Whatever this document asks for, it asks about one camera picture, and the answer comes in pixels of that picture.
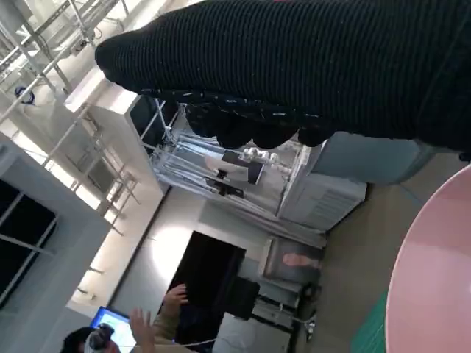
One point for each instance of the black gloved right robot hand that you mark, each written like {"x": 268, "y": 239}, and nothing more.
{"x": 276, "y": 59}

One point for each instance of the pink bowl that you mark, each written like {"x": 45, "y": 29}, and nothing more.
{"x": 434, "y": 276}

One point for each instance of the desktop monitor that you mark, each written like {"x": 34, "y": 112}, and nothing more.
{"x": 235, "y": 171}

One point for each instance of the white louvred cabinet on castors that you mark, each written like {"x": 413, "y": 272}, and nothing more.
{"x": 324, "y": 206}

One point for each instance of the glass door cabinet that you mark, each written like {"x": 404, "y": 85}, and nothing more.
{"x": 294, "y": 259}

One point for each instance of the large black screen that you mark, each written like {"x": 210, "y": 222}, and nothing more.
{"x": 209, "y": 264}

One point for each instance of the black office chair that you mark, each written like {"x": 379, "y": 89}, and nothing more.
{"x": 239, "y": 298}

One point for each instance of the person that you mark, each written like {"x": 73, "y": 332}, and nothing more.
{"x": 141, "y": 323}

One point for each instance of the dark window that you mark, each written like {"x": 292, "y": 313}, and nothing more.
{"x": 22, "y": 228}

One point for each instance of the open laptop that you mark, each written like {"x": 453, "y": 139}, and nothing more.
{"x": 110, "y": 323}

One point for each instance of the aluminium frame work cell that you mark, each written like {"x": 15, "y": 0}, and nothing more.
{"x": 257, "y": 206}

